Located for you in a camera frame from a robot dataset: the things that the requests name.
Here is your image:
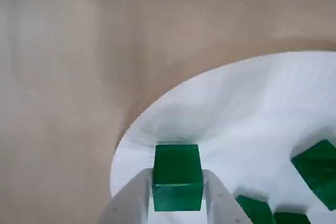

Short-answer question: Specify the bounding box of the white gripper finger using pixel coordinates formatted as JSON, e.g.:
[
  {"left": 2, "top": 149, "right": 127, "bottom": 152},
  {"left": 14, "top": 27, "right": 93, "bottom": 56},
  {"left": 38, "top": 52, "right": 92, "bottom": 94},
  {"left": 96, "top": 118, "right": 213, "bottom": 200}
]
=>
[
  {"left": 201, "top": 168, "right": 255, "bottom": 224},
  {"left": 98, "top": 168, "right": 155, "bottom": 224}
]

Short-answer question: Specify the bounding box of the green cube block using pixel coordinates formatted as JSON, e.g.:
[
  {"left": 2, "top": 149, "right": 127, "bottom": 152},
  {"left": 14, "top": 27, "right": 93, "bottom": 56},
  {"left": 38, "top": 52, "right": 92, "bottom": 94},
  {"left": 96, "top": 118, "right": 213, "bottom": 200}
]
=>
[
  {"left": 290, "top": 138, "right": 336, "bottom": 212},
  {"left": 272, "top": 211, "right": 312, "bottom": 224},
  {"left": 151, "top": 144, "right": 205, "bottom": 212},
  {"left": 235, "top": 194, "right": 277, "bottom": 224}
]

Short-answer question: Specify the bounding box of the white paper plate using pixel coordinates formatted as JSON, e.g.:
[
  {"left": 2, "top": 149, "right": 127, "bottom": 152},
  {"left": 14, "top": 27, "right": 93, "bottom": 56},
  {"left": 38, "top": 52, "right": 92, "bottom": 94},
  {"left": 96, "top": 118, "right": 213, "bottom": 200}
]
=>
[{"left": 109, "top": 50, "right": 336, "bottom": 224}]

